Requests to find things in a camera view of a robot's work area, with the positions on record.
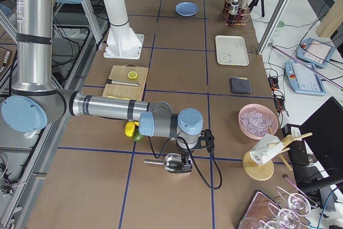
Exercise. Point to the lemon half slice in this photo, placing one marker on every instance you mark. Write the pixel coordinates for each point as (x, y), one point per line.
(132, 75)

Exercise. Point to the aluminium frame post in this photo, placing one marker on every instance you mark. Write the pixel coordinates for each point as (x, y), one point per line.
(279, 9)

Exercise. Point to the clear wine glass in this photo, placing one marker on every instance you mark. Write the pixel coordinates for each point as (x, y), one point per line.
(297, 201)
(286, 217)

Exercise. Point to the black laptop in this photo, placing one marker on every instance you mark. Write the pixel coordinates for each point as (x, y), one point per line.
(325, 124)

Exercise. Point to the grey folded cloth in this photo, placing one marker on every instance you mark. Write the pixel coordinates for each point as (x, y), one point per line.
(240, 85)

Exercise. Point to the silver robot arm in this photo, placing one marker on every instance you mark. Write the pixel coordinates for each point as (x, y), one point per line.
(36, 102)

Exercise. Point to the yellow lemon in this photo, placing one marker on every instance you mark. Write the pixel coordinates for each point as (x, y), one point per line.
(129, 129)

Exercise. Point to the white paper carton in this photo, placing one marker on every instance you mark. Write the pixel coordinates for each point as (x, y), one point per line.
(266, 149)

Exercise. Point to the copper wire bottle rack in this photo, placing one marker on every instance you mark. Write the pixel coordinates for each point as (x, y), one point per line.
(242, 17)

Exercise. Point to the blue round plate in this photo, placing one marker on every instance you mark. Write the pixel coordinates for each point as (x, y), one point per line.
(186, 9)

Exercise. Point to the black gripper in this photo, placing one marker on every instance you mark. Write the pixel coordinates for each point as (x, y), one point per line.
(184, 153)

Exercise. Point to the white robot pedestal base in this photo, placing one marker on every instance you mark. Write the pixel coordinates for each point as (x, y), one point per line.
(122, 41)

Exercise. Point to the wooden cutting board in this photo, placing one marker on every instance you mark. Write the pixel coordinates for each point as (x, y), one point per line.
(120, 72)

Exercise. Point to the cream bear tray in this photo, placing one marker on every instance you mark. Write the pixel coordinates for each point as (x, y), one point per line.
(231, 50)

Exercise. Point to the blue teach pendant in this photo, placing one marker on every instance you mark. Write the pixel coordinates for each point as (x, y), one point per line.
(315, 52)
(303, 80)

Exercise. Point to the dark drink bottle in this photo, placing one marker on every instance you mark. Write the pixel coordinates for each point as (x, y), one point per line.
(226, 6)
(234, 9)

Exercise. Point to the steel rod black tip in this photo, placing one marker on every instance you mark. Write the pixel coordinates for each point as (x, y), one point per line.
(118, 82)

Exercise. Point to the yellow plastic knife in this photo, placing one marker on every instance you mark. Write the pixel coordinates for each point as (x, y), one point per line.
(114, 97)

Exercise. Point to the steel scoop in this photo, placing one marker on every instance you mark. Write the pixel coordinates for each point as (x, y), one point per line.
(172, 163)

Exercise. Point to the wooden round stand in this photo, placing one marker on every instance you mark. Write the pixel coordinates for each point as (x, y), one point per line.
(264, 172)

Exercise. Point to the pink bowl of ice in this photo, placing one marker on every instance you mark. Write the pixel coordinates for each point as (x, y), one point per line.
(256, 120)

